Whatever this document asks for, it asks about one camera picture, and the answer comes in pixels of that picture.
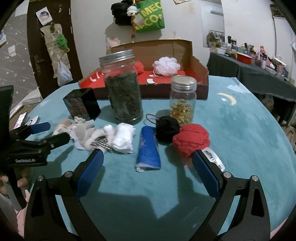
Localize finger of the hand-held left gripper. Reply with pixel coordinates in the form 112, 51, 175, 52
9, 122, 51, 141
9, 132, 70, 154

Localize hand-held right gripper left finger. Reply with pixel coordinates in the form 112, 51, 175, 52
24, 148, 107, 241

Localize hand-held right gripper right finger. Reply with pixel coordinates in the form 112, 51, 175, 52
188, 149, 271, 241

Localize beige lace cloth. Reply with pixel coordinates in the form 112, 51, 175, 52
53, 116, 86, 136

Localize white tissue paper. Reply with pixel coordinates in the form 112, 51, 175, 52
70, 120, 96, 150

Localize red knitted bunny pouch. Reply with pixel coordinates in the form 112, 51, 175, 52
145, 113, 226, 172

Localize blue cloth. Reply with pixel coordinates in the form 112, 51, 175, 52
135, 126, 161, 173

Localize cardboard box with red liner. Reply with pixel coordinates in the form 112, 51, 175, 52
79, 39, 210, 100

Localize person's left hand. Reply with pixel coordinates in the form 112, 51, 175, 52
0, 175, 31, 197

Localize smartphone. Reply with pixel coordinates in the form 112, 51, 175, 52
14, 112, 28, 130

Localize black glossy box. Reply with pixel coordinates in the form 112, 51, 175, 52
63, 88, 101, 121

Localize black fluffy pom ball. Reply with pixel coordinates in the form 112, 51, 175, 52
155, 116, 180, 146

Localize white plastic bag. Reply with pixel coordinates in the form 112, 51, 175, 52
57, 60, 73, 87

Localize pink cloth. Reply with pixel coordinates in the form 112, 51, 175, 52
14, 207, 27, 237

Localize small glass jar gold capsules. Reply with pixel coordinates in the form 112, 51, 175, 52
169, 75, 197, 124

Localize large glass jar dark leaves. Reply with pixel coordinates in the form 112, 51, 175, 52
99, 49, 144, 124

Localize beige hanging fabric organiser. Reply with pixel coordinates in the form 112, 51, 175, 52
40, 22, 71, 70

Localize green plush toy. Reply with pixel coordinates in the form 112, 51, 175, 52
57, 34, 70, 51

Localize dark brown door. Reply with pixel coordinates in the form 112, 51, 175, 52
26, 0, 83, 100

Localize table with dark cloth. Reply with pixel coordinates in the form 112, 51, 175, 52
206, 52, 296, 127

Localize photo card on door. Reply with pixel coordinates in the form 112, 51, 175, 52
36, 7, 52, 25

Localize white mesh bath loofah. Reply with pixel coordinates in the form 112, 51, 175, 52
153, 57, 181, 77

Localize pink plush toy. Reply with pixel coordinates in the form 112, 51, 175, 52
107, 37, 122, 49

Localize red container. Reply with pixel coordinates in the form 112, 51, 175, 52
236, 52, 252, 65

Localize black hanging bag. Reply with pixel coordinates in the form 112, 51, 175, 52
110, 0, 137, 26

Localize green shopping bag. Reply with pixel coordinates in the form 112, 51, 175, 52
132, 0, 166, 33

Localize metal door handle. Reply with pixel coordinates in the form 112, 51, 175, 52
33, 55, 45, 77

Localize white wall air conditioner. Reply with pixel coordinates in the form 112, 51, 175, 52
209, 6, 224, 16

